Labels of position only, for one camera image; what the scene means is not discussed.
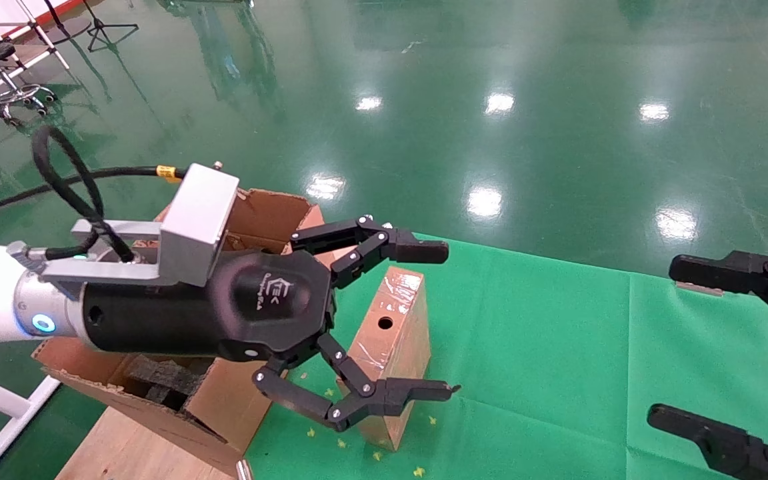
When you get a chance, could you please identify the black tripod stand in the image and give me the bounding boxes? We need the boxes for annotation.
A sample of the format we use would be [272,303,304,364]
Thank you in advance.
[81,0,139,53]

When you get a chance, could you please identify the large open cardboard carton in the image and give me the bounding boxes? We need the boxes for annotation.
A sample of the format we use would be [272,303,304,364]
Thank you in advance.
[32,189,326,475]

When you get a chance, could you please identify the white metal rack frame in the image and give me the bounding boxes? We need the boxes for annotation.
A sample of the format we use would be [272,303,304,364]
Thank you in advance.
[0,0,71,137]

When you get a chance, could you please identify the green table cloth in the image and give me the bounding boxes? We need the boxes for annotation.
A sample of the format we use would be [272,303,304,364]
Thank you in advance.
[244,233,768,480]

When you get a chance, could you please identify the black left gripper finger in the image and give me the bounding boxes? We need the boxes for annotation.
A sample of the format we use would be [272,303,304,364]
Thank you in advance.
[253,333,461,433]
[289,215,450,289]

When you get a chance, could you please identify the small taped cardboard box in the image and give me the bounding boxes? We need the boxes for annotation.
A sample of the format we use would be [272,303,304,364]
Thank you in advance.
[336,267,431,452]

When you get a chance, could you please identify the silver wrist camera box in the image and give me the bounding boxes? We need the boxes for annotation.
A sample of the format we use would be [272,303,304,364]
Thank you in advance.
[41,162,240,289]

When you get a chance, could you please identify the black foam block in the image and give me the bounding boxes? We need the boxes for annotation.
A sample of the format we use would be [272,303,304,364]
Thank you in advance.
[123,355,215,409]

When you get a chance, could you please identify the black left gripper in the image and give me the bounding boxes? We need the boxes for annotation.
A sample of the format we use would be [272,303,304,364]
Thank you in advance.
[81,250,339,365]

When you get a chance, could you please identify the black round-base stand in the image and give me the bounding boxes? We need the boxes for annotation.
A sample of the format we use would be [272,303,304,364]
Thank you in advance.
[41,0,91,44]

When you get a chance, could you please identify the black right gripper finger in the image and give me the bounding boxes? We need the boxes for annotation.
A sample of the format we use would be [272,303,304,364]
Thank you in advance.
[669,249,768,337]
[647,403,768,480]

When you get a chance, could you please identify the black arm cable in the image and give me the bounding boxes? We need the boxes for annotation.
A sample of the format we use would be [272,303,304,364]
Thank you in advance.
[0,123,188,264]

